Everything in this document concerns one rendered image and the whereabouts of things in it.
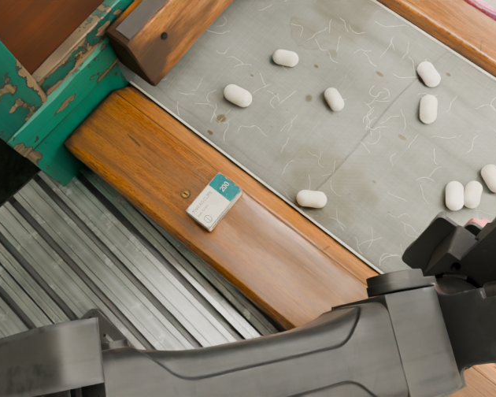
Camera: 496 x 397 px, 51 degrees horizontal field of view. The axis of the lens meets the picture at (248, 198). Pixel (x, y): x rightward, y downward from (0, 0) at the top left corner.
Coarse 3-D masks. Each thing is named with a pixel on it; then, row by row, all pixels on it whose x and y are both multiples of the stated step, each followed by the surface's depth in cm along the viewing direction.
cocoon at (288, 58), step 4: (276, 52) 67; (280, 52) 67; (284, 52) 67; (288, 52) 67; (292, 52) 67; (272, 56) 68; (276, 56) 67; (280, 56) 67; (284, 56) 67; (288, 56) 67; (292, 56) 67; (296, 56) 67; (276, 60) 68; (280, 60) 67; (284, 60) 67; (288, 60) 67; (292, 60) 67; (296, 60) 67; (280, 64) 68; (284, 64) 68; (288, 64) 67; (292, 64) 67; (296, 64) 68
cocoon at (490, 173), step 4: (484, 168) 63; (488, 168) 62; (492, 168) 62; (484, 172) 63; (488, 172) 62; (492, 172) 62; (484, 176) 63; (488, 176) 62; (492, 176) 62; (484, 180) 63; (488, 180) 62; (492, 180) 62; (488, 184) 63; (492, 184) 62; (492, 188) 62
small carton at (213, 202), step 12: (216, 180) 60; (228, 180) 60; (204, 192) 60; (216, 192) 60; (228, 192) 60; (240, 192) 60; (192, 204) 60; (204, 204) 60; (216, 204) 60; (228, 204) 60; (192, 216) 59; (204, 216) 59; (216, 216) 59
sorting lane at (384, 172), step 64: (256, 0) 71; (320, 0) 71; (192, 64) 69; (256, 64) 69; (320, 64) 69; (384, 64) 68; (448, 64) 68; (192, 128) 67; (256, 128) 67; (320, 128) 66; (384, 128) 66; (448, 128) 66; (384, 192) 64; (384, 256) 62
